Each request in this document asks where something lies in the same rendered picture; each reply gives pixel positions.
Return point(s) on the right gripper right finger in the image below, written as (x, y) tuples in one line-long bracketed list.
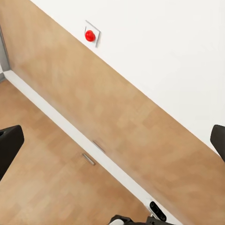
[(218, 140)]

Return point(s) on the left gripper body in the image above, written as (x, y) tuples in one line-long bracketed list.
[(147, 222)]

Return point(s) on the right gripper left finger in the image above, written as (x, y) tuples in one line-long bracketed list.
[(11, 140)]

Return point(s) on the sliding door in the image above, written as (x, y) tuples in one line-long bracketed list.
[(52, 179), (173, 165)]

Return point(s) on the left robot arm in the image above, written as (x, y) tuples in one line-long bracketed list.
[(157, 216)]

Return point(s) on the electric switch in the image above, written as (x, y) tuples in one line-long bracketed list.
[(90, 33)]

